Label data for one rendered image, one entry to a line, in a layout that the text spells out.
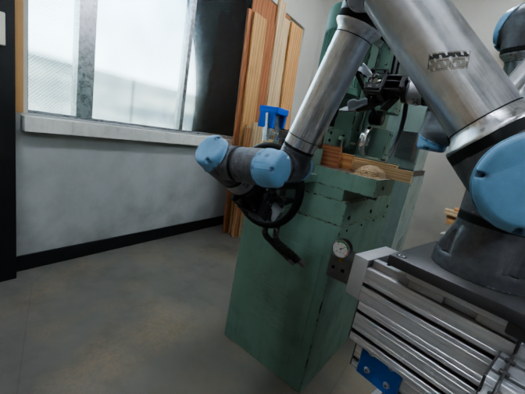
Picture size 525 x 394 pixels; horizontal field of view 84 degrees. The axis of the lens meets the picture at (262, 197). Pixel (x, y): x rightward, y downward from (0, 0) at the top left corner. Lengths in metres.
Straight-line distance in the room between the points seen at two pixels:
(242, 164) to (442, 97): 0.34
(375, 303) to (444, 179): 2.85
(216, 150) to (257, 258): 0.77
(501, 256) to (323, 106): 0.40
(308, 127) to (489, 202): 0.37
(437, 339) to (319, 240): 0.59
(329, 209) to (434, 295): 0.56
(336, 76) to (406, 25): 0.20
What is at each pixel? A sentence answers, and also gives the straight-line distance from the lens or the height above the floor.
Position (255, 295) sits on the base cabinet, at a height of 0.28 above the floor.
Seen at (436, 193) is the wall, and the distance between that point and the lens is 3.45.
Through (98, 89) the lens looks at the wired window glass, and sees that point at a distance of 2.14.
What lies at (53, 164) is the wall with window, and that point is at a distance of 2.01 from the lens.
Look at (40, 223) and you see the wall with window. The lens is 2.08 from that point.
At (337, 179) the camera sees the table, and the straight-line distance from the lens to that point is 1.05.
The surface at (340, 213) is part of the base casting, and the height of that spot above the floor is 0.76.
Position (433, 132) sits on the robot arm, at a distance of 0.91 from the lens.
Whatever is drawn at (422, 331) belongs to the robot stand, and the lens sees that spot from 0.63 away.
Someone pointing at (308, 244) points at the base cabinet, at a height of 0.61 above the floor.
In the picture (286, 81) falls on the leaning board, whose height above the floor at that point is 1.50.
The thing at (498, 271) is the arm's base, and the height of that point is 0.85.
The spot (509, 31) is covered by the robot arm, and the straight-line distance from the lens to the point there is 1.15.
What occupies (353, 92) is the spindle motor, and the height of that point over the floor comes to 1.18.
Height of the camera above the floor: 0.99
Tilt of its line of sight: 13 degrees down
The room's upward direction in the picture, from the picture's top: 10 degrees clockwise
